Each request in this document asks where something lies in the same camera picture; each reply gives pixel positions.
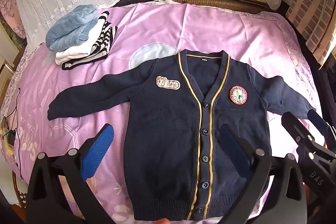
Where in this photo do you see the black charger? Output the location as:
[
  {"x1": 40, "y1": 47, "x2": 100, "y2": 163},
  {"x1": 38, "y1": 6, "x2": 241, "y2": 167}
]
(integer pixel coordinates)
[{"x1": 7, "y1": 130, "x2": 18, "y2": 145}]

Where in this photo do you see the white folded garment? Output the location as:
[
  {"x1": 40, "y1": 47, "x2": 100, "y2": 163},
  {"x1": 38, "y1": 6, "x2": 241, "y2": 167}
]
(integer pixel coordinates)
[{"x1": 55, "y1": 22, "x2": 105, "y2": 65}]

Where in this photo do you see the pink purple floral quilt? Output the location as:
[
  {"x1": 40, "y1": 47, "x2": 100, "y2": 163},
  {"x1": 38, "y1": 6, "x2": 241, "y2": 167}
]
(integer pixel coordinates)
[{"x1": 0, "y1": 2, "x2": 323, "y2": 224}]

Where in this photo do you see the navy knit cardigan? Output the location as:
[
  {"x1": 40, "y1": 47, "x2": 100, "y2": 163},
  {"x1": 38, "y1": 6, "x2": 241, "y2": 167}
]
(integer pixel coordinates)
[{"x1": 47, "y1": 49, "x2": 315, "y2": 222}]

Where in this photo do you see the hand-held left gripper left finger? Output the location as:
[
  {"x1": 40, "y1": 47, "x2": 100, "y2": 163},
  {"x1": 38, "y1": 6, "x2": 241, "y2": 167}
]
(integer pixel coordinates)
[{"x1": 28, "y1": 123, "x2": 114, "y2": 224}]

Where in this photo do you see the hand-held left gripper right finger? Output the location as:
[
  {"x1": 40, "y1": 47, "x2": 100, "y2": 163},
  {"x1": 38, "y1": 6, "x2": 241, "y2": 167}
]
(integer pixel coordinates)
[{"x1": 219, "y1": 124, "x2": 307, "y2": 224}]

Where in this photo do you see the blue fluffy folded garment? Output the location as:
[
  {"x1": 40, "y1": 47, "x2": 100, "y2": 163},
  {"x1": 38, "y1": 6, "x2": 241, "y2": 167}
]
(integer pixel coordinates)
[{"x1": 46, "y1": 4, "x2": 97, "y2": 51}]

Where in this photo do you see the black cable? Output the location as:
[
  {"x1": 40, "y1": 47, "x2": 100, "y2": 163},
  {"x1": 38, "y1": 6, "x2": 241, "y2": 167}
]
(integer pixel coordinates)
[{"x1": 5, "y1": 88, "x2": 24, "y2": 169}]

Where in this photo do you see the yellow power strip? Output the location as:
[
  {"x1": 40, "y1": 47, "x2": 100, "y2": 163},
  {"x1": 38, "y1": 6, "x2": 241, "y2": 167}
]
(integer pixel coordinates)
[{"x1": 0, "y1": 127, "x2": 14, "y2": 157}]

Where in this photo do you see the cream wooden cabinet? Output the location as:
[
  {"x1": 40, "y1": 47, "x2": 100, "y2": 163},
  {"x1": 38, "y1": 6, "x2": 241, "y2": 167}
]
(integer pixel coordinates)
[{"x1": 0, "y1": 22, "x2": 25, "y2": 98}]

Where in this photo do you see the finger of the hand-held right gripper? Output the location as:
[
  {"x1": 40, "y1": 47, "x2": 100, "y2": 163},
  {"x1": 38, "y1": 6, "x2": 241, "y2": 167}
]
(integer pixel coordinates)
[
  {"x1": 281, "y1": 112, "x2": 317, "y2": 159},
  {"x1": 307, "y1": 109, "x2": 336, "y2": 147}
]

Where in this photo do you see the black white striped garment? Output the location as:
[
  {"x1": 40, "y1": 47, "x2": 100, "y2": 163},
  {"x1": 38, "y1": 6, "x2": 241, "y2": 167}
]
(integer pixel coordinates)
[{"x1": 62, "y1": 11, "x2": 118, "y2": 71}]

